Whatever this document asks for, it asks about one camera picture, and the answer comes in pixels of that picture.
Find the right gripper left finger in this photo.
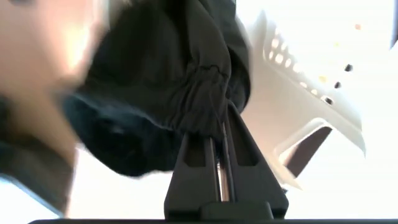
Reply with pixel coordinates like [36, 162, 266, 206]
[164, 133, 222, 220]

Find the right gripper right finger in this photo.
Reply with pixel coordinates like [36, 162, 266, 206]
[222, 101, 289, 220]

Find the black garment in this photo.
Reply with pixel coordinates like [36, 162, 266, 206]
[62, 0, 252, 178]

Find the white laundry basket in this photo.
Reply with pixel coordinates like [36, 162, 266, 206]
[239, 11, 366, 190]

